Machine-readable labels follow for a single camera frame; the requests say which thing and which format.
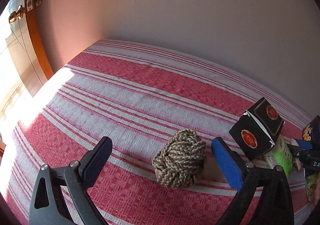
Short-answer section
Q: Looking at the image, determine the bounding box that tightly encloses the round metal tin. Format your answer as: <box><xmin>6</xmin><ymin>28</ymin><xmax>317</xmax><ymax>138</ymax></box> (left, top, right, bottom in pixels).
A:
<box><xmin>302</xmin><ymin>115</ymin><xmax>320</xmax><ymax>144</ymax></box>

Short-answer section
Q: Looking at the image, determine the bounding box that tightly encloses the green white tissue pack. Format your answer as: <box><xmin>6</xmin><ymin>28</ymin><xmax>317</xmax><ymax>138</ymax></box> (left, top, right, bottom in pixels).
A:
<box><xmin>263</xmin><ymin>135</ymin><xmax>293</xmax><ymax>179</ymax></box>

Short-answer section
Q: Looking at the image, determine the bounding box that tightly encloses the black square gift box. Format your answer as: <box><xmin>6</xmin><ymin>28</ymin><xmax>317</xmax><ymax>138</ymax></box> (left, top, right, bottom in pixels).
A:
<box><xmin>229</xmin><ymin>97</ymin><xmax>284</xmax><ymax>161</ymax></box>

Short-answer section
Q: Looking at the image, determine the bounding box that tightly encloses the brown braided rope ball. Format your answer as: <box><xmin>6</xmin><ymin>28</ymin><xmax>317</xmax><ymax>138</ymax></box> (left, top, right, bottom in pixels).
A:
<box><xmin>152</xmin><ymin>129</ymin><xmax>206</xmax><ymax>189</ymax></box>

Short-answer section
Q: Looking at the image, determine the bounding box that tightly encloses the red white striped bedsheet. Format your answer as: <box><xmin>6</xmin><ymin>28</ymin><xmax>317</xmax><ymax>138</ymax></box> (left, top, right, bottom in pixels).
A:
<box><xmin>1</xmin><ymin>40</ymin><xmax>312</xmax><ymax>224</ymax></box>

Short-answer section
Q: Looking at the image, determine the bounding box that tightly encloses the wooden door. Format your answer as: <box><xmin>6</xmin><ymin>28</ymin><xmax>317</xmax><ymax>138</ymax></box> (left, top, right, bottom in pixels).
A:
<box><xmin>1</xmin><ymin>0</ymin><xmax>53</xmax><ymax>111</ymax></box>

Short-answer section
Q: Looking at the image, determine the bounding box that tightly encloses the brass door handle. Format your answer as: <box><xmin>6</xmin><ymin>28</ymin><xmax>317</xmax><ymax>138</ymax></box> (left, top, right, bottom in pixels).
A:
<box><xmin>8</xmin><ymin>0</ymin><xmax>43</xmax><ymax>25</ymax></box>

